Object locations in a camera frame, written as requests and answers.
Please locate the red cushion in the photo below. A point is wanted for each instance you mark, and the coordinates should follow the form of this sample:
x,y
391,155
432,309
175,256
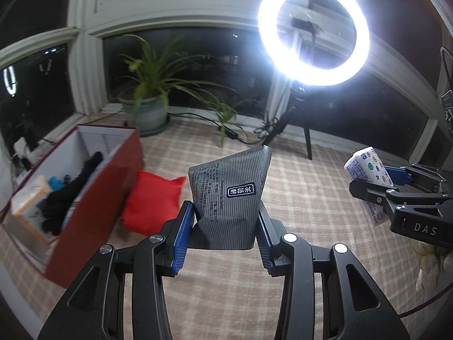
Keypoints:
x,y
148,202

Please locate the person's right hand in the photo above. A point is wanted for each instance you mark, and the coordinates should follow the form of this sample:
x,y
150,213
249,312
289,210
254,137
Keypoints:
x,y
433,264

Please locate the black knitted glove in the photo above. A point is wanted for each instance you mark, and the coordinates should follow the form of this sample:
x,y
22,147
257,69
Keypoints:
x,y
81,180

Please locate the small green plant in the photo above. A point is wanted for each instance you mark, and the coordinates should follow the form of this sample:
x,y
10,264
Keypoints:
x,y
223,118

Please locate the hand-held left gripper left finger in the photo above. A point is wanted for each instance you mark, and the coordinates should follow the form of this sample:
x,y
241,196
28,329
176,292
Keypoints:
x,y
182,233

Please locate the orange edged tissue packet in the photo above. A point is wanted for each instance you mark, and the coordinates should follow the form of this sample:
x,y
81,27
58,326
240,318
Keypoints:
x,y
30,202

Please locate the grey striped packet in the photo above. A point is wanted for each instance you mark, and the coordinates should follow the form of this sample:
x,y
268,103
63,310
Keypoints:
x,y
230,198

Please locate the red cardboard box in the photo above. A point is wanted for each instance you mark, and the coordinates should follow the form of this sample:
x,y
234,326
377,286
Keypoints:
x,y
95,226

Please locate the large potted green plant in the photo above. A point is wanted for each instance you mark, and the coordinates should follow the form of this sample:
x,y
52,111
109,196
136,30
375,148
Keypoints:
x,y
148,113

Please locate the white window frame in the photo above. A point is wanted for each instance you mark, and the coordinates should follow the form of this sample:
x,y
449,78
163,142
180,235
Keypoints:
x,y
88,24

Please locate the black tripod stand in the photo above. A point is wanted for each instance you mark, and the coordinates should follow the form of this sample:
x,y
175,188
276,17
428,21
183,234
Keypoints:
x,y
307,138

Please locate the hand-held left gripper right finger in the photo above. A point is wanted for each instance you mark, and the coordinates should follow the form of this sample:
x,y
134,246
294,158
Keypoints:
x,y
263,233

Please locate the white soft tissue pack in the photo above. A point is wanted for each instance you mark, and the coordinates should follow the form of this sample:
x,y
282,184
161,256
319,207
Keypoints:
x,y
364,164

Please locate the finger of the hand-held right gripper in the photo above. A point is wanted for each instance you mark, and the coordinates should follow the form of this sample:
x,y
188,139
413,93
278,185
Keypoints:
x,y
375,193
400,175

